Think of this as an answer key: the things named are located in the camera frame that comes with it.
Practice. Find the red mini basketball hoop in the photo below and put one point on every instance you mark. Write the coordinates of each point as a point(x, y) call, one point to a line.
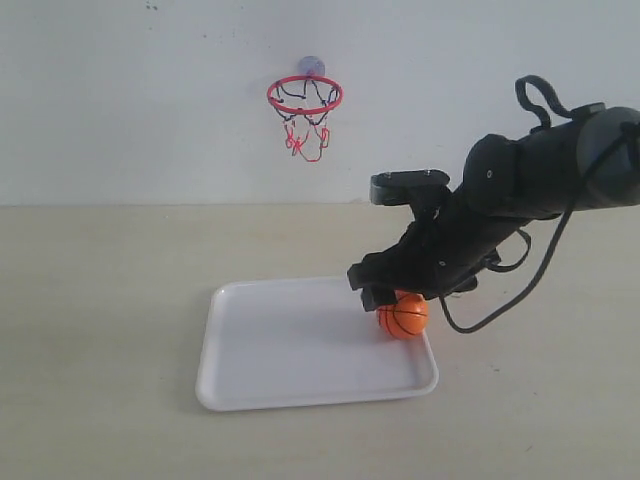
point(304, 103)

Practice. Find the white plastic tray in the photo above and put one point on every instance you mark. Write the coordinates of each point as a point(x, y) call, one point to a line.
point(304, 342)

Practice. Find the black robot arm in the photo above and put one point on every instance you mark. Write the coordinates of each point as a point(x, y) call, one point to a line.
point(590, 162)

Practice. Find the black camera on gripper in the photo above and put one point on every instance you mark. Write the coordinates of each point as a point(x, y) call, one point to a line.
point(426, 187)

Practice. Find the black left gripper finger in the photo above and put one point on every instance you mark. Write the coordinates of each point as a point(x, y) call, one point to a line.
point(375, 297)

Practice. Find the clear suction cup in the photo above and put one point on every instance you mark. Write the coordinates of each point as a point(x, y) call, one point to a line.
point(311, 66)

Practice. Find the small orange basketball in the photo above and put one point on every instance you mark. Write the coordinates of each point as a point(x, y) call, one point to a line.
point(405, 319)

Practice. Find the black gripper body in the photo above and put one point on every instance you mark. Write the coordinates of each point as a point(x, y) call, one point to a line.
point(440, 251)

